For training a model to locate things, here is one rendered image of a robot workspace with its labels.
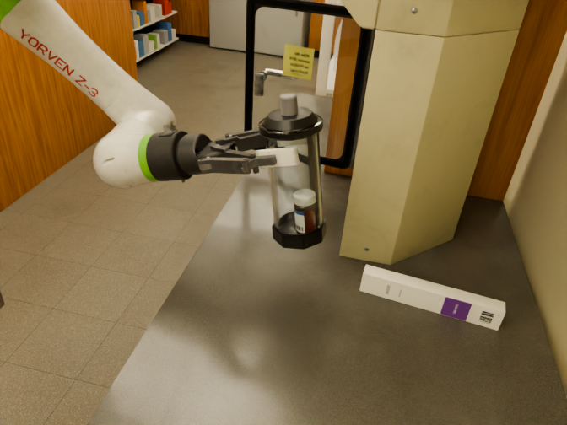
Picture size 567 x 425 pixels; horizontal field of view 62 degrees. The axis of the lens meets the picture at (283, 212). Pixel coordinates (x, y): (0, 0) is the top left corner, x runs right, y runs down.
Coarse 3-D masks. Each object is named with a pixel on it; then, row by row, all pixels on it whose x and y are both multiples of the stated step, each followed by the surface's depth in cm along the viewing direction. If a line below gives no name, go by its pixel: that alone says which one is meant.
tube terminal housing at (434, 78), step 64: (384, 0) 75; (448, 0) 73; (512, 0) 80; (384, 64) 80; (448, 64) 80; (384, 128) 86; (448, 128) 88; (384, 192) 93; (448, 192) 100; (384, 256) 101
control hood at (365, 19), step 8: (344, 0) 76; (352, 0) 76; (360, 0) 76; (368, 0) 75; (376, 0) 75; (352, 8) 77; (360, 8) 76; (368, 8) 76; (376, 8) 76; (352, 16) 78; (360, 16) 77; (368, 16) 77; (376, 16) 77; (360, 24) 78; (368, 24) 77
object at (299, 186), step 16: (304, 128) 76; (272, 144) 78; (288, 144) 77; (304, 144) 77; (304, 160) 78; (272, 176) 82; (288, 176) 80; (304, 176) 80; (320, 176) 83; (272, 192) 84; (288, 192) 81; (304, 192) 81; (320, 192) 84; (288, 208) 83; (304, 208) 83; (320, 208) 85; (288, 224) 85; (304, 224) 84; (320, 224) 87
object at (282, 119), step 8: (280, 96) 78; (288, 96) 77; (296, 96) 77; (280, 104) 78; (288, 104) 77; (296, 104) 78; (272, 112) 80; (280, 112) 80; (288, 112) 77; (296, 112) 78; (304, 112) 79; (312, 112) 79; (264, 120) 80; (272, 120) 77; (280, 120) 76; (288, 120) 76; (296, 120) 76; (304, 120) 76; (312, 120) 77; (272, 128) 77; (280, 128) 76; (288, 128) 76; (296, 128) 76
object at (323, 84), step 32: (256, 32) 116; (288, 32) 113; (320, 32) 111; (352, 32) 108; (256, 64) 120; (288, 64) 117; (320, 64) 114; (352, 64) 112; (256, 96) 124; (320, 96) 118; (256, 128) 129
